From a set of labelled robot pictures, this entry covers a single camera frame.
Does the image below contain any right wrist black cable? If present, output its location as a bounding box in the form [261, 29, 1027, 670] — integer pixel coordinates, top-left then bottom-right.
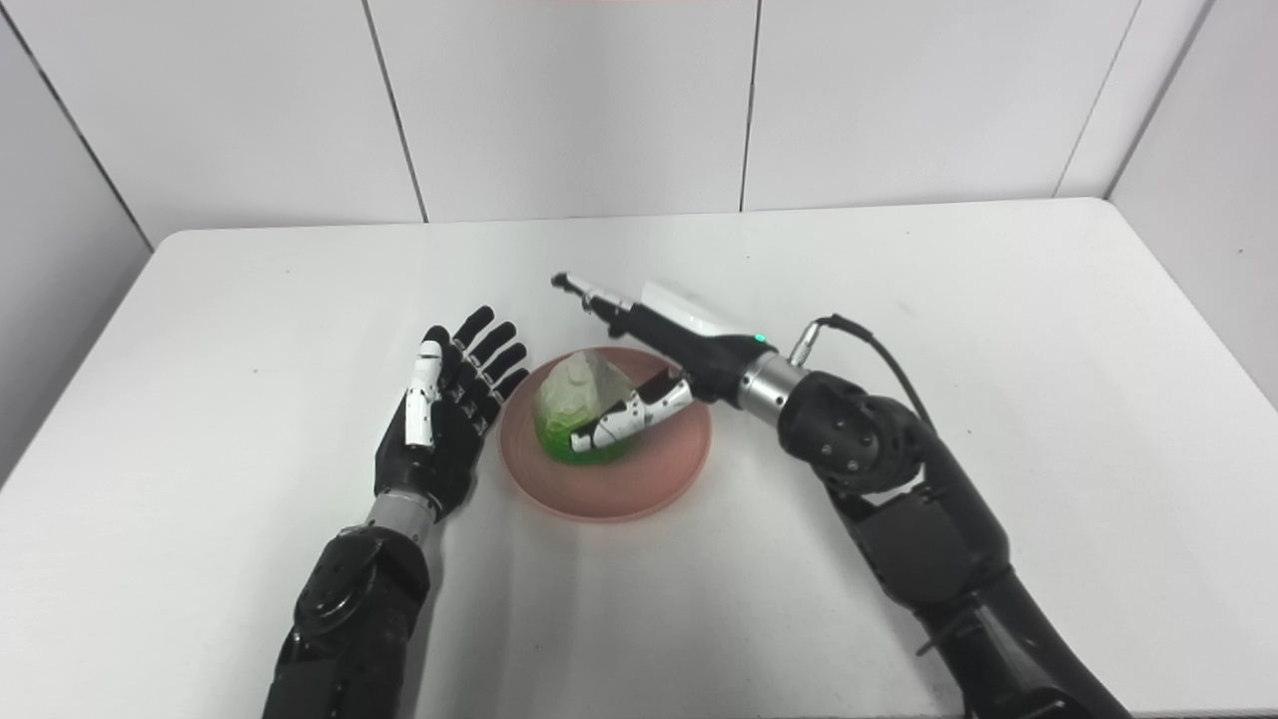
[789, 314, 940, 430]

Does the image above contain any green white cabbage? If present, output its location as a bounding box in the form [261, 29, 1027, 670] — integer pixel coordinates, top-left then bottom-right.
[532, 350, 640, 467]

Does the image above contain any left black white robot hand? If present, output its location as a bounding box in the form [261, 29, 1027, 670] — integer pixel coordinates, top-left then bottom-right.
[373, 306, 531, 522]

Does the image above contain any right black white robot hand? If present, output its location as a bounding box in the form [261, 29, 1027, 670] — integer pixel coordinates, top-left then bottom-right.
[550, 272, 776, 455]

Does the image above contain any pink round plate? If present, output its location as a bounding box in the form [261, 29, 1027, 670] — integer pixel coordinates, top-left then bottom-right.
[499, 347, 713, 523]

